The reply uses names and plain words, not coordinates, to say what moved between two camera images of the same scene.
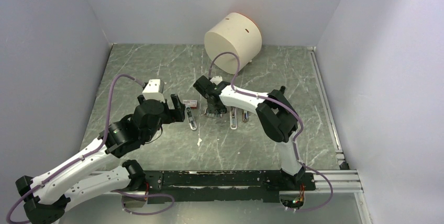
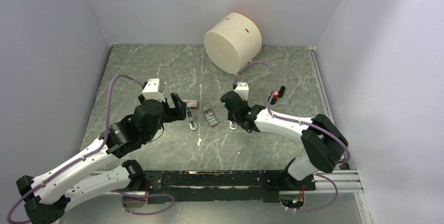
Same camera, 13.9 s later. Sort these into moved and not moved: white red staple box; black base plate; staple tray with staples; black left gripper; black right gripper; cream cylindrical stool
Moved: staple tray with staples; black right gripper
Not moved: black base plate; black left gripper; white red staple box; cream cylindrical stool
